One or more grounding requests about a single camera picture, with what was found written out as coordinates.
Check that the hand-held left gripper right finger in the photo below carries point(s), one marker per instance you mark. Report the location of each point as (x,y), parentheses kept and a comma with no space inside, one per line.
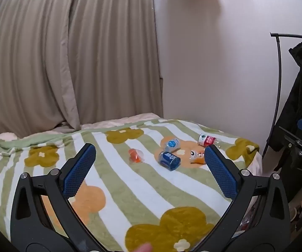
(220,174)

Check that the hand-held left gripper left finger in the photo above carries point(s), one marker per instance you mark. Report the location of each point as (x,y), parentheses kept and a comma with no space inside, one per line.
(79,172)

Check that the red and clear clutter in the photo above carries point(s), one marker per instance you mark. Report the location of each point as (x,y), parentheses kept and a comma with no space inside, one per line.
(246,221)

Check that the white and orange cup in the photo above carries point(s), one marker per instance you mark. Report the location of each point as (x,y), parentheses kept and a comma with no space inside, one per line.
(197,156)

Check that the beige pleated curtain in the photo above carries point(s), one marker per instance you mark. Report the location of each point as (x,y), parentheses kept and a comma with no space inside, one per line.
(61,57)

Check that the person's left hand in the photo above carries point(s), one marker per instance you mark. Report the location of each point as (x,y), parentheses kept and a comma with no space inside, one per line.
(143,248)

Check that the black clothes rack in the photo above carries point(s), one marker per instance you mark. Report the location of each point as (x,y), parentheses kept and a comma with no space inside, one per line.
(279,65)

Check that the red-label plastic bottle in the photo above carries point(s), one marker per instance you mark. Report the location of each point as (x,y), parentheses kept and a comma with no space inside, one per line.
(206,140)

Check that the dark blue cup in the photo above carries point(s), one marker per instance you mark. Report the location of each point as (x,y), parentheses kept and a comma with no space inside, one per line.
(169,160)

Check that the floral striped blanket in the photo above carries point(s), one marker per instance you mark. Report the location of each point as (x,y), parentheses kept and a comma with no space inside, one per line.
(130,189)

